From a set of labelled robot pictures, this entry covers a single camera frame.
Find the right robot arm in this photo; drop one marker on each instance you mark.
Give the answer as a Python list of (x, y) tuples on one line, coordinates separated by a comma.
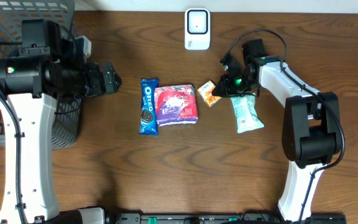
[(312, 133)]

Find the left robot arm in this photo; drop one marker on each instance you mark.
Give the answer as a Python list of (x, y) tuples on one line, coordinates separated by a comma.
[(48, 68)]

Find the teal wet wipes packet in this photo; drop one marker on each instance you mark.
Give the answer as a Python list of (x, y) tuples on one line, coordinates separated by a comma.
[(245, 113)]

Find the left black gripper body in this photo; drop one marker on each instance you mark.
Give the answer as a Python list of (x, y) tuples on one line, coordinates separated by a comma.
[(98, 83)]

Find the grey plastic mesh basket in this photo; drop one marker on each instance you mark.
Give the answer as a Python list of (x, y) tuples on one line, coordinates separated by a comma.
[(12, 13)]

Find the orange pocket tissue pack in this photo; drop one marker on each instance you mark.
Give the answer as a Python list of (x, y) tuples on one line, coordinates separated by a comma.
[(205, 92)]

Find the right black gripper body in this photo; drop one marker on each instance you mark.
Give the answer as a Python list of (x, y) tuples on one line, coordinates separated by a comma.
[(229, 86)]

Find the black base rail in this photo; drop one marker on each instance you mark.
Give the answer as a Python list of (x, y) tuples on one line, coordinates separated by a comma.
[(249, 216)]

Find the blue Oreo cookie pack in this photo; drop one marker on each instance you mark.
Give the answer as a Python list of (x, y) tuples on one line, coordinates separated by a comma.
[(148, 122)]

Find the white barcode scanner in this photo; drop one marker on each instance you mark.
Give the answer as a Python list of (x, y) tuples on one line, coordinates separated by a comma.
[(197, 29)]

